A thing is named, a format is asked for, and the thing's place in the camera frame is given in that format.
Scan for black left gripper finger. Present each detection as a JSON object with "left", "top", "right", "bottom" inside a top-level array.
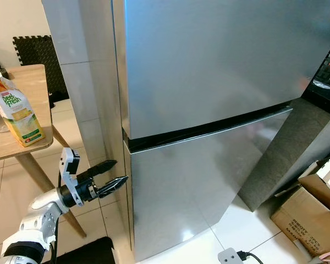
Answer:
[
  {"left": 98, "top": 176, "right": 129, "bottom": 199},
  {"left": 80, "top": 159, "right": 118, "bottom": 182}
]

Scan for silver fridge door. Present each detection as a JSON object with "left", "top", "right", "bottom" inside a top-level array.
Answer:
[
  {"left": 124, "top": 107, "right": 293, "bottom": 262},
  {"left": 113, "top": 0, "right": 330, "bottom": 140}
]

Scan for silver two-door fridge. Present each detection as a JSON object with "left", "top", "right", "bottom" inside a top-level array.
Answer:
[{"left": 80, "top": 0, "right": 330, "bottom": 263}]

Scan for dark floor mat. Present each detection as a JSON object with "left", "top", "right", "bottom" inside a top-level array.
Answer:
[{"left": 47, "top": 236, "right": 116, "bottom": 264}]

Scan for wooden table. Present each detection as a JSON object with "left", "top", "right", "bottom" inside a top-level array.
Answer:
[{"left": 0, "top": 63, "right": 87, "bottom": 238}]

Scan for yellow green juice carton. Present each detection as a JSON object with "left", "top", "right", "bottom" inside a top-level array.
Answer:
[{"left": 0, "top": 63, "right": 46, "bottom": 147}]

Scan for black foam mat tiles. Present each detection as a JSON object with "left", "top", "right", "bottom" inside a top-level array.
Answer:
[{"left": 13, "top": 35, "right": 72, "bottom": 103}]

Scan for white power strip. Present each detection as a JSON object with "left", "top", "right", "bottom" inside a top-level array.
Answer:
[{"left": 219, "top": 247, "right": 246, "bottom": 264}]

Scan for dark grey counter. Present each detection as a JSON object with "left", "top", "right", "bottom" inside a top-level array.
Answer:
[{"left": 239, "top": 98, "right": 330, "bottom": 213}]

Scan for brown cardboard box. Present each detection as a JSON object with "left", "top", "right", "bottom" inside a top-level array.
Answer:
[{"left": 271, "top": 186, "right": 330, "bottom": 257}]

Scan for open cardboard box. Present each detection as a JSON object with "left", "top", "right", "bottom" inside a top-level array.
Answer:
[{"left": 299, "top": 155, "right": 330, "bottom": 205}]

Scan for black microwave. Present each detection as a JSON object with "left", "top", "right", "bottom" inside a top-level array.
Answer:
[{"left": 301, "top": 47, "right": 330, "bottom": 117}]

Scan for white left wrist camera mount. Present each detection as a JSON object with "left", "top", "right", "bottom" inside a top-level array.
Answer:
[{"left": 59, "top": 147, "right": 83, "bottom": 201}]

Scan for black power cable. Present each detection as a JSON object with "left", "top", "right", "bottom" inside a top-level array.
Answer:
[{"left": 241, "top": 251, "right": 266, "bottom": 264}]

